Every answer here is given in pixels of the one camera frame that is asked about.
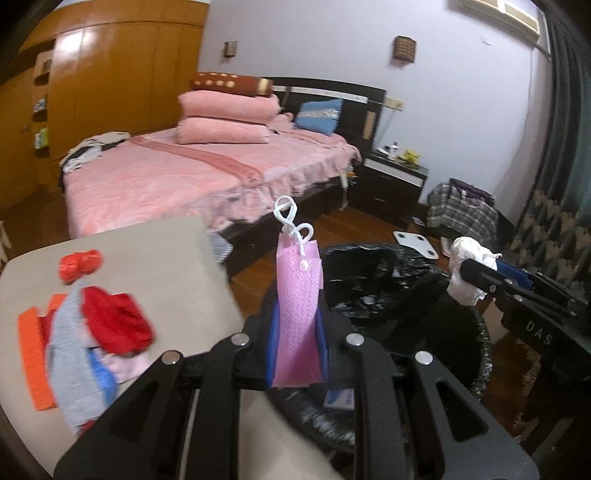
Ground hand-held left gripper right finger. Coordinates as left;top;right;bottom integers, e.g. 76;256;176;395
314;308;541;480

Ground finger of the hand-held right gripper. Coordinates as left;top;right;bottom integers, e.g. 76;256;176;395
459;258;529;306
493;261;537;291

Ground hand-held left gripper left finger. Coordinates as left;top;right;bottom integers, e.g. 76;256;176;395
53;295;282;480

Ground white tissue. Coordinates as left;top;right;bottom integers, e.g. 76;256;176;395
445;235;502;308

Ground pink mesh bag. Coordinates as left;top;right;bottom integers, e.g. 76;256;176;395
270;196;326;389

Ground bin with black bag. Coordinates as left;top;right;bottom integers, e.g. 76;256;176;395
265;242;492;457

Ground orange foam net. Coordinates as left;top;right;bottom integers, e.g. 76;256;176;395
18;294;68;411

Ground cardboard box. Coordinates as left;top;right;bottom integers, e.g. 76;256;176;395
480;298;514;344

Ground blue white packet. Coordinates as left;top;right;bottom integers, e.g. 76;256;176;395
323;388;356;409

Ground plaid bag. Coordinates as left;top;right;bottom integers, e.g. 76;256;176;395
426;178;499;250

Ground white bathroom scale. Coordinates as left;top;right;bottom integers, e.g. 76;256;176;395
392;231;439;261

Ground grey quilted mat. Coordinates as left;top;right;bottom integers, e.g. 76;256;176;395
208;231;232;266

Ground dark patterned curtain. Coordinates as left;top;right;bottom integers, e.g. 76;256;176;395
510;18;591;296

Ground dark nightstand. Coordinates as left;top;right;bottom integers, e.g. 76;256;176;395
355;150;430;225

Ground pale pink cloth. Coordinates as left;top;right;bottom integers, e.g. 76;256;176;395
104;352;154;385

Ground red cloth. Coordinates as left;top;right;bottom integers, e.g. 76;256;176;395
74;286;155;356

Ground pink bedspread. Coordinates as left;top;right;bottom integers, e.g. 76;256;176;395
62;124;363;238

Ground red crumpled wrapper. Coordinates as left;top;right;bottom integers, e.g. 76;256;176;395
59;249;103;283

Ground pink folded blanket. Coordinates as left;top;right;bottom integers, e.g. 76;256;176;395
176;117;271;145

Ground blue pillow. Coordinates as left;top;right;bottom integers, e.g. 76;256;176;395
294;99;345;137

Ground stacked pink pillows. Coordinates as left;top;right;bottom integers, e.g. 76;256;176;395
178;91;281;124

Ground white air conditioner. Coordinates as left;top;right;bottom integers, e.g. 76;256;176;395
450;0;541;47

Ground brown dotted bolster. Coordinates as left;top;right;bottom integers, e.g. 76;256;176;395
190;71;274;97

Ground pile of clothes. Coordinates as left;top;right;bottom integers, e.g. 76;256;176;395
59;131;132;174

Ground wooden wardrobe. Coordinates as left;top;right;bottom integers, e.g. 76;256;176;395
0;0;211;213

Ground dark wooden bed frame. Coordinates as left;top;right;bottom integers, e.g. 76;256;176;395
221;76;387;278

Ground large wall lamp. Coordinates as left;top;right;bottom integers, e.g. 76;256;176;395
392;35;417;63

